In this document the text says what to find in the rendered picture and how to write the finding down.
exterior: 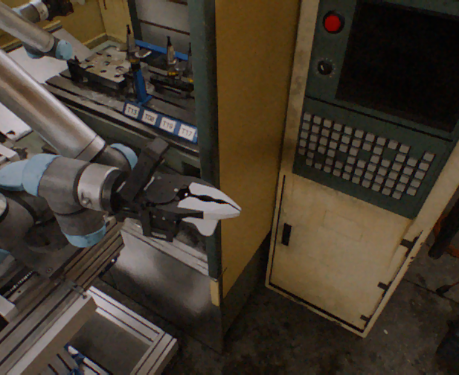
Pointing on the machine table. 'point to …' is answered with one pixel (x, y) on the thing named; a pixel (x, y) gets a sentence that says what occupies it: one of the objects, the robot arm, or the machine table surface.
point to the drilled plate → (110, 71)
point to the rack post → (140, 88)
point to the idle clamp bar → (170, 85)
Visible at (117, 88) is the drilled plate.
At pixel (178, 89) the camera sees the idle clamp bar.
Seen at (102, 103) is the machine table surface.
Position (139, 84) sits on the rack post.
